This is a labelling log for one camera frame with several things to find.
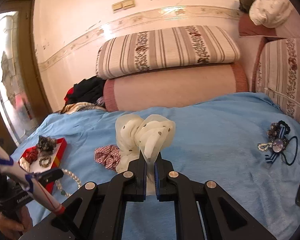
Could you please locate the red shallow tray box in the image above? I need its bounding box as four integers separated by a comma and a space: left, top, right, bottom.
18, 137, 68, 195

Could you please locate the dark red polka-dot scrunchie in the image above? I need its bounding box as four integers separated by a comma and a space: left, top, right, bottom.
23, 146, 38, 164

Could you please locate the leopard print hair tie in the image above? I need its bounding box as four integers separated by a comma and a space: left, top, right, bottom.
38, 155, 53, 169

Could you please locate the white pearl bracelet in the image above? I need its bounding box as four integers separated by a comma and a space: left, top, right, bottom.
55, 168, 83, 197

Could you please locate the red white plaid scrunchie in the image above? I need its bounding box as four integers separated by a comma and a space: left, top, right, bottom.
94, 145, 121, 171

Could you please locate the black sheer dotted scrunchie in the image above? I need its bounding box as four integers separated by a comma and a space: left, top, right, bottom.
36, 135, 57, 157

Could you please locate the cream sheer dotted scrunchie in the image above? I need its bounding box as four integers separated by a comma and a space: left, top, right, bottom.
115, 114, 175, 196

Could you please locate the white cherry print scrunchie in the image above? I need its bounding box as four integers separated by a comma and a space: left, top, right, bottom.
19, 157, 30, 172

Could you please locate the person's left hand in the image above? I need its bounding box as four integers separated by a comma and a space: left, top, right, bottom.
0, 206, 33, 239

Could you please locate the light blue bed blanket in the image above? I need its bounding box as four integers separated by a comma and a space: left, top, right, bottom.
12, 93, 300, 239

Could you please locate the wooden glass door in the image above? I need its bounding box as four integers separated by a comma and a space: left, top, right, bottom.
0, 0, 52, 153

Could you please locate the black red clothes pile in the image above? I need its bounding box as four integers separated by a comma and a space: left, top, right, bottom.
59, 76, 106, 114

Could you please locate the pink bolster cushion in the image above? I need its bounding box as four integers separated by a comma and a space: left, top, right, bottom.
103, 63, 249, 112

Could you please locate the striped floral side cushion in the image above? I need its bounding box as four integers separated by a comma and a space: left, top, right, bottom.
255, 38, 300, 124

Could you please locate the striped floral pillow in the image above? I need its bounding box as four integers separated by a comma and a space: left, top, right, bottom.
96, 25, 240, 80

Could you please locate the pink sofa armrest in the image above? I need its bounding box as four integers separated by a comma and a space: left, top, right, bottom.
239, 6, 300, 38

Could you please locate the white cloth on armrest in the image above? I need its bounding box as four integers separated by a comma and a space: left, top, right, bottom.
249, 0, 294, 28

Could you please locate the blue striped bow hair tie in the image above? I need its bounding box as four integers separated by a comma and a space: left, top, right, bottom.
257, 120, 299, 166

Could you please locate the beige wall switch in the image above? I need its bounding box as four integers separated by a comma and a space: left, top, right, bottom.
111, 0, 135, 12

